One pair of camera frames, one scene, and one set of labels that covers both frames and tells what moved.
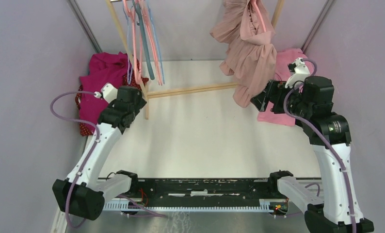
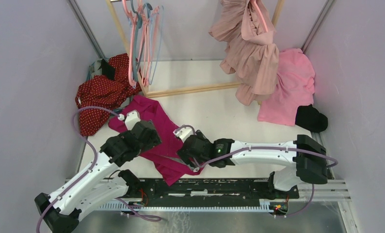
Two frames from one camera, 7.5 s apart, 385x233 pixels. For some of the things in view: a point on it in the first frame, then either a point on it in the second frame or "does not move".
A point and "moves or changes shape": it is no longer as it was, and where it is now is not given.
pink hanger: x=129 y=8 moves or changes shape
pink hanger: x=146 y=11 -> x=145 y=26
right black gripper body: x=275 y=89 -> x=185 y=158
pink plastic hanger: x=261 y=14 does not move
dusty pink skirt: x=251 y=58 does not move
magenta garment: x=104 y=68 -> x=170 y=164
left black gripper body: x=140 y=103 -> x=154 y=140
